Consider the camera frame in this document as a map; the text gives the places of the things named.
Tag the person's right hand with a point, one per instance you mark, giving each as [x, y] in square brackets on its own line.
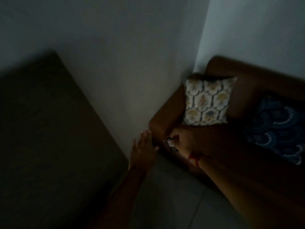
[182, 141]

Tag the person's left hand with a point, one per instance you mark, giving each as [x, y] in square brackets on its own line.
[142, 155]

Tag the person's left thumb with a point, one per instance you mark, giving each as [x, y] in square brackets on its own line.
[156, 149]

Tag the small black silver handheld device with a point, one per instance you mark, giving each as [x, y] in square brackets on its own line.
[170, 143]

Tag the person's left forearm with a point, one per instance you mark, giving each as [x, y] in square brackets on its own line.
[114, 200]

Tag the person's right forearm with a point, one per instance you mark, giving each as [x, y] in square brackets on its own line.
[250, 193]

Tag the red thread wristband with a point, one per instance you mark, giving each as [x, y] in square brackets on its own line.
[194, 159]

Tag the white floral patterned cushion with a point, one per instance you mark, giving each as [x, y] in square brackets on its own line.
[207, 101]

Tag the brown sofa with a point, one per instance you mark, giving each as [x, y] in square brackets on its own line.
[238, 112]

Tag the blue patterned cushion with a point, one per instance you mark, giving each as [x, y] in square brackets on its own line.
[276, 128]

